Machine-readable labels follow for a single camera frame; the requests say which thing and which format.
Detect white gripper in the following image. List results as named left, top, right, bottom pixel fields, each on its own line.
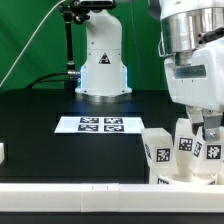
left=164, top=46, right=224, bottom=141

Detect white round stool seat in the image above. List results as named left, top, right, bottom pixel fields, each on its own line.
left=149, top=172, right=218, bottom=185

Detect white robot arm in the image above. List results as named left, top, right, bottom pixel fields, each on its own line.
left=77, top=0, right=224, bottom=141

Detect white paper marker sheet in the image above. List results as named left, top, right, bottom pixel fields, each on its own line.
left=55, top=116, right=144, bottom=134

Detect white left block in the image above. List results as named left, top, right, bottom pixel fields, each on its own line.
left=0, top=143, right=5, bottom=165

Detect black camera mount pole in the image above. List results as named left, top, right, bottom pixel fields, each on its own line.
left=59, top=3, right=80, bottom=94

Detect black camera on mount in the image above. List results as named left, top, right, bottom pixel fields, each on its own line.
left=71, top=0, right=116, bottom=10

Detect black cable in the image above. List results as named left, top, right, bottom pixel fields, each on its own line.
left=25, top=72, right=81, bottom=90

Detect white cable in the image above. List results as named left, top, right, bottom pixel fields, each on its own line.
left=0, top=0, right=68, bottom=88

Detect white front rail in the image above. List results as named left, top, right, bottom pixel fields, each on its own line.
left=0, top=183, right=224, bottom=213

